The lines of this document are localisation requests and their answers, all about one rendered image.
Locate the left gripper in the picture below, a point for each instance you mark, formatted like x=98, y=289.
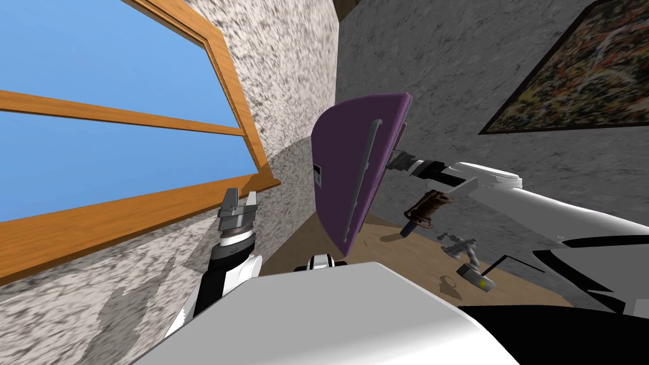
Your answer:
x=236, y=219

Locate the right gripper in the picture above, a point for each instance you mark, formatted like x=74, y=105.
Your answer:
x=401, y=161

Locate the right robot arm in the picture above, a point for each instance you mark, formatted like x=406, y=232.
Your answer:
x=547, y=218

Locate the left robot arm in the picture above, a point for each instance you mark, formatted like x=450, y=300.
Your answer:
x=228, y=268

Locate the brown bottle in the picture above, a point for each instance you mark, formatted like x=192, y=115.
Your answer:
x=428, y=207

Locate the purple appliance door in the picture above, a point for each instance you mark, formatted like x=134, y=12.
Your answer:
x=337, y=167

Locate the grey statuette with round base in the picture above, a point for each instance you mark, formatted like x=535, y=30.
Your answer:
x=464, y=251

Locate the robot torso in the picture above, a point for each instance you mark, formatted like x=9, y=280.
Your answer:
x=324, y=319

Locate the wooden framed window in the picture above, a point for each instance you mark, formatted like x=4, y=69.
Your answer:
x=101, y=152

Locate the dark framed wall picture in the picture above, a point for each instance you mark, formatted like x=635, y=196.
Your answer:
x=583, y=76

